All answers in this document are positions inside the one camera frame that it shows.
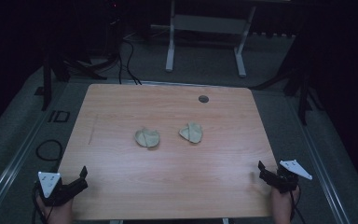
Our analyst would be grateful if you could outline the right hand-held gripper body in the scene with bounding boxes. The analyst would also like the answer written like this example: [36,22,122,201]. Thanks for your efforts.
[269,159,313,194]

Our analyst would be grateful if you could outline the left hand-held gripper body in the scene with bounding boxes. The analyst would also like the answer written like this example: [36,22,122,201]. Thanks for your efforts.
[36,171,77,207]

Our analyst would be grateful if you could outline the beige sock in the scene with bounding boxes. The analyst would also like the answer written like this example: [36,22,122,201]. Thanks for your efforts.
[134,126,161,148]
[178,121,204,145]

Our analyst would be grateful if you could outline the person's right hand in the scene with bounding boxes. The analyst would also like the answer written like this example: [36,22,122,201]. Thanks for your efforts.
[271,186,301,224]

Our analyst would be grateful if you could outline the person's left hand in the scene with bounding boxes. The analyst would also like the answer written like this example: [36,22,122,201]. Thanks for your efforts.
[36,195,75,224]

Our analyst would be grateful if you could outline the black metal stand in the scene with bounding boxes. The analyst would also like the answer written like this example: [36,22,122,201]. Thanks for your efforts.
[34,50,108,112]
[250,59,324,126]

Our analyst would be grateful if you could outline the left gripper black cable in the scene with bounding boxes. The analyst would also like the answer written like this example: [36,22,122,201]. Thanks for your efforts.
[31,183,55,224]

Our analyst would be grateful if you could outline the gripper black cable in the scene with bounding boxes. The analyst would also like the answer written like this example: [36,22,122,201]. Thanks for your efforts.
[31,183,55,224]
[288,189,308,224]

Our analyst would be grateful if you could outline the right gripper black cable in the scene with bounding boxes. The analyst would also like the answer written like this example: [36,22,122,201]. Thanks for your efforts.
[288,189,308,224]

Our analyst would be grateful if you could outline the metal floor rail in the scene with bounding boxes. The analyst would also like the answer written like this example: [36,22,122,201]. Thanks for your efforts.
[0,108,55,224]
[283,92,352,224]

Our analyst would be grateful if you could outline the black floor cable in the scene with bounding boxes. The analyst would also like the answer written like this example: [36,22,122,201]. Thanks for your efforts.
[117,37,143,86]

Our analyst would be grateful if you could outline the white metal table frame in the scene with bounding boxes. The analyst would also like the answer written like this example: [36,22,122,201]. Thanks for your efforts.
[165,0,257,78]

